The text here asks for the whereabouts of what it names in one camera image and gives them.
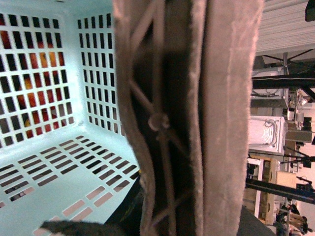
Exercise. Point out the grey basket handle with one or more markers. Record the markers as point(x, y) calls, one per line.
point(184, 82)

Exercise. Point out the left gripper dark finger tip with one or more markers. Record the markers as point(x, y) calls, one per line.
point(81, 228)

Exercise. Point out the light blue plastic basket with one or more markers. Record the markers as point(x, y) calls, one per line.
point(63, 153)

